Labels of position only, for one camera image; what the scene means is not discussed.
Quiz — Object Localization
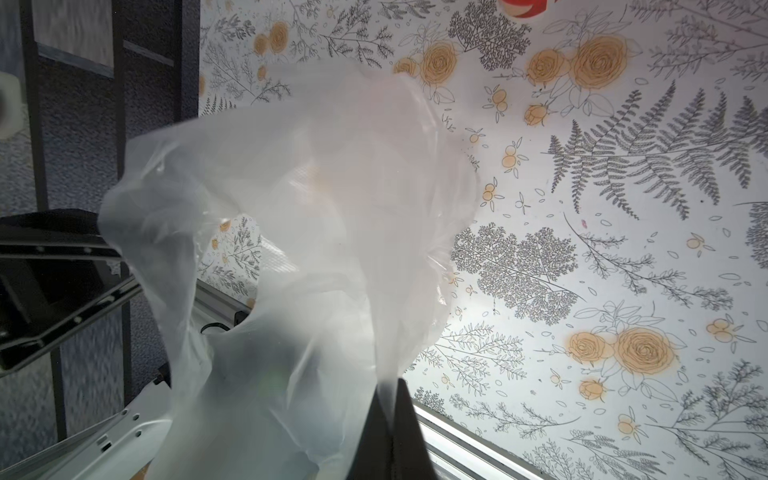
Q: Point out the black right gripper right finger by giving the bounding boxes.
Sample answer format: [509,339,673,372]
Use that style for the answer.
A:
[391,379,438,480]

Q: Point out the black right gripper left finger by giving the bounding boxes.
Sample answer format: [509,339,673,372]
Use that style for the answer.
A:
[347,390,394,480]

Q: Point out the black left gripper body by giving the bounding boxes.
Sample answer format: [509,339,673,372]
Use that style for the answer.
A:
[1,209,141,377]

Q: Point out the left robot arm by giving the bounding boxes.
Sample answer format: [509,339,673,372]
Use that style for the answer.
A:
[1,209,171,479]

